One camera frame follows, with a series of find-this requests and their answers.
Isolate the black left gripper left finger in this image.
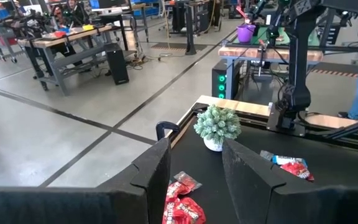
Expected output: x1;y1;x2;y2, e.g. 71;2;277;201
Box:
0;137;172;224

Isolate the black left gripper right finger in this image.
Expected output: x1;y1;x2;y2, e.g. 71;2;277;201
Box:
221;138;358;224

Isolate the red Skittles pack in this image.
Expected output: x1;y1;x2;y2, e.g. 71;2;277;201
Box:
162;198;183;224
178;197;207;224
165;182;186;203
279;161;316;182

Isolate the red candy in clear wrapper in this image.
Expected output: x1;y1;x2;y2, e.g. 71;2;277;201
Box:
173;170;203;191

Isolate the black textured table mat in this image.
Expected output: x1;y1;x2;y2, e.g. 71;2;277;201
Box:
168;113;358;224

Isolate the artificial succulent in pot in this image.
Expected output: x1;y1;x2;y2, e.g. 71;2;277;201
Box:
193;104;242;153

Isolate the computer tower with green lights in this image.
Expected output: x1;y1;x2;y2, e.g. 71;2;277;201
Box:
211;58;239;100

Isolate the black computer tower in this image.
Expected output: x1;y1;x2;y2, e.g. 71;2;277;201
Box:
104;42;131;86

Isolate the grey workbench with wooden top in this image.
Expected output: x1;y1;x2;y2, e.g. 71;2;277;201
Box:
17;24;138;96

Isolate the purple plastic bucket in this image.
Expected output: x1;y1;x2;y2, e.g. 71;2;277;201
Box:
236;24;257;44

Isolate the black desk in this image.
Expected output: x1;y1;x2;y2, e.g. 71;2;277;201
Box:
98;2;150;52
166;0;220;57

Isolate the black diagonal frame strut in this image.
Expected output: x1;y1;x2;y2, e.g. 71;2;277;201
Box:
321;114;358;141

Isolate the floor cable bundle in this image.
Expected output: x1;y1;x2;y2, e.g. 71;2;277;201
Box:
124;51;174;70

